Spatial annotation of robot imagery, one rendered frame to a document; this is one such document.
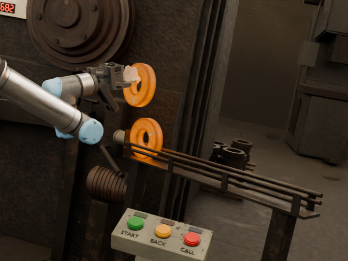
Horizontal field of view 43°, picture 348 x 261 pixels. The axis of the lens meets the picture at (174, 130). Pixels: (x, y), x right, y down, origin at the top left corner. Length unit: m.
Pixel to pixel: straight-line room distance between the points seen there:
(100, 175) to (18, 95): 0.68
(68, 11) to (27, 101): 0.71
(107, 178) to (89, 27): 0.60
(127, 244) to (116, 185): 0.65
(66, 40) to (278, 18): 6.26
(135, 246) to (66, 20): 1.04
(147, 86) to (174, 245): 0.62
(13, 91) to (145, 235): 0.50
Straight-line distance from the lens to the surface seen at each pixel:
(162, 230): 1.13
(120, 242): 1.14
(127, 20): 1.85
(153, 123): 1.61
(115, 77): 1.48
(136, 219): 1.15
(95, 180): 1.78
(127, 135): 1.70
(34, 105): 1.23
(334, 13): 5.80
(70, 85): 1.41
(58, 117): 1.26
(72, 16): 1.85
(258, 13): 7.89
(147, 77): 1.52
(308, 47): 5.77
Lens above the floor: 1.06
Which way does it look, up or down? 11 degrees down
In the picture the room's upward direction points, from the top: 10 degrees clockwise
